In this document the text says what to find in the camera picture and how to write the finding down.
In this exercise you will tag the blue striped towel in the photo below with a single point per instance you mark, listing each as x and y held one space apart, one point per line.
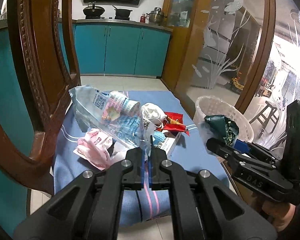
139 202

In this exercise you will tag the pink white plastic wrapper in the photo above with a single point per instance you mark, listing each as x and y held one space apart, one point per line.
93 147

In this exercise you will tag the brown carved wooden chair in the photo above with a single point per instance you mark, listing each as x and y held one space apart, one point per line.
46 65

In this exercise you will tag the person's right hand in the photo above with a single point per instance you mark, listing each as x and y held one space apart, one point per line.
282 213

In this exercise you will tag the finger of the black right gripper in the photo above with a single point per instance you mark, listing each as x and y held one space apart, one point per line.
253 150
224 151

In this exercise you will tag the red gold foil wrapper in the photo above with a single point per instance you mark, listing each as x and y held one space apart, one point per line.
173 123

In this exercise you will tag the black wok with lid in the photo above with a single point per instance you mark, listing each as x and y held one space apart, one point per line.
93 11

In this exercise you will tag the wooden glass display cabinet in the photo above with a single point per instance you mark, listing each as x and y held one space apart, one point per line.
178 16

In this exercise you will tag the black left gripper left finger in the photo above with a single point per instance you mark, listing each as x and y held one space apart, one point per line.
89 207

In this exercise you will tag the teal kitchen cabinets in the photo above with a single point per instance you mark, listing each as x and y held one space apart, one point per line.
105 47

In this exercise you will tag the etched glass sliding door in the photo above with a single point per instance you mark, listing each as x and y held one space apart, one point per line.
228 38

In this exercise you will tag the white ointment box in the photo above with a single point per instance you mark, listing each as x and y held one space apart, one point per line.
166 141

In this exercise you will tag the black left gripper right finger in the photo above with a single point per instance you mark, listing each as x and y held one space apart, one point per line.
202 207

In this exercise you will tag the clear blue printed plastic bag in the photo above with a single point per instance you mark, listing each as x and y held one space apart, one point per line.
114 113

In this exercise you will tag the black cooking pot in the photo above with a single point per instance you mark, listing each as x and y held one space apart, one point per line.
122 14

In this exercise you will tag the wooden stool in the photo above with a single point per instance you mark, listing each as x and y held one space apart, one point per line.
266 115

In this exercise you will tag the red small bottle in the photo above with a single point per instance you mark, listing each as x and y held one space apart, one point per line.
143 18

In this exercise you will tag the dark green foil wrapper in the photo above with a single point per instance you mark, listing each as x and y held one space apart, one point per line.
224 128

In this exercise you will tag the pink plastic trash basket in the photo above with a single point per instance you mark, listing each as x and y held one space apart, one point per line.
211 105

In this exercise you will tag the yellow toy truck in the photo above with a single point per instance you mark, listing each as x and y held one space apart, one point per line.
234 85

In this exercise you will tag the stainless steel pot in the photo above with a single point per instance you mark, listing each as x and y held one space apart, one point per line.
156 16

